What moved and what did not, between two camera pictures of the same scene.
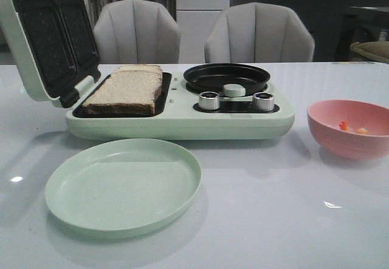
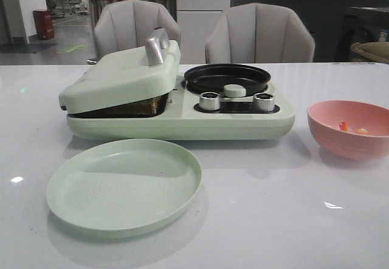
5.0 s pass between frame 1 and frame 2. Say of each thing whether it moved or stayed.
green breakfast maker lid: moved
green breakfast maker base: stayed
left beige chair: stayed
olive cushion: stayed
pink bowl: stayed
